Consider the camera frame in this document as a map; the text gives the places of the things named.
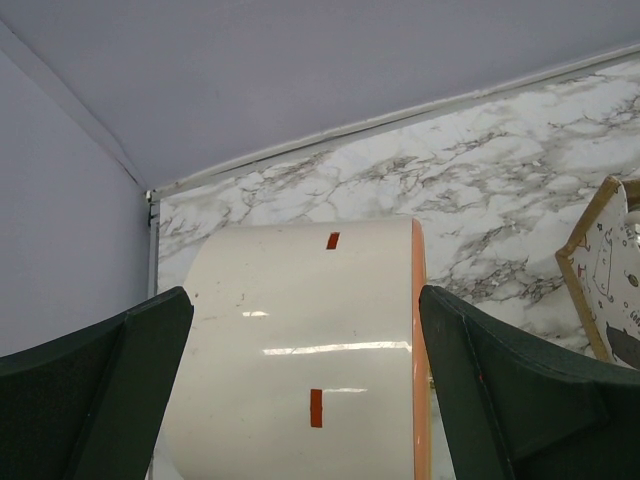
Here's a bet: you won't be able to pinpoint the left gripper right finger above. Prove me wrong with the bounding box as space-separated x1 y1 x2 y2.
419 285 639 479

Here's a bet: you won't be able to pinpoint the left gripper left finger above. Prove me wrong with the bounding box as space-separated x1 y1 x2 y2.
1 287 194 479

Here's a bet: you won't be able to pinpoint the jute canvas tote bag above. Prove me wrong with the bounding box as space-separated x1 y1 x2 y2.
555 176 639 369

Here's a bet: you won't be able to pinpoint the beige round box orange lid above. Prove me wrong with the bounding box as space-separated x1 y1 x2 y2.
163 217 431 479

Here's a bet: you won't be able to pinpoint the aluminium frame profile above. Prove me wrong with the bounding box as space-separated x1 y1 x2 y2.
145 190 160 298

